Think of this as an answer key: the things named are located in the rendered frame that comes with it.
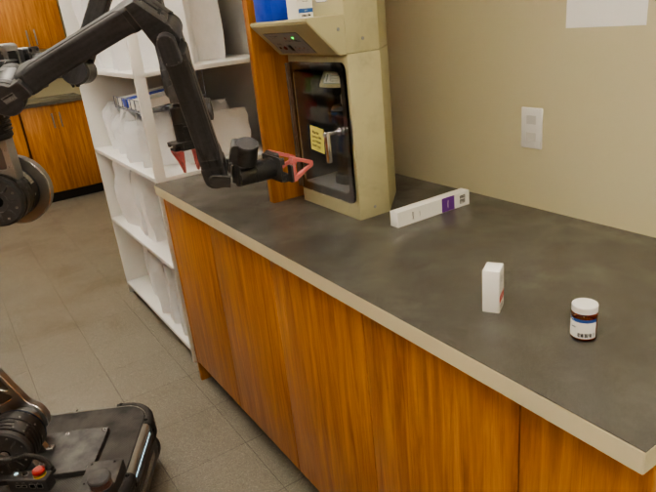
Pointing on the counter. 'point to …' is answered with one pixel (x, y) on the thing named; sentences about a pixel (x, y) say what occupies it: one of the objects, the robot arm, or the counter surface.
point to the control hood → (330, 28)
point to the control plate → (290, 43)
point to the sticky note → (317, 139)
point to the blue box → (270, 10)
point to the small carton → (299, 9)
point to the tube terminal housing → (363, 105)
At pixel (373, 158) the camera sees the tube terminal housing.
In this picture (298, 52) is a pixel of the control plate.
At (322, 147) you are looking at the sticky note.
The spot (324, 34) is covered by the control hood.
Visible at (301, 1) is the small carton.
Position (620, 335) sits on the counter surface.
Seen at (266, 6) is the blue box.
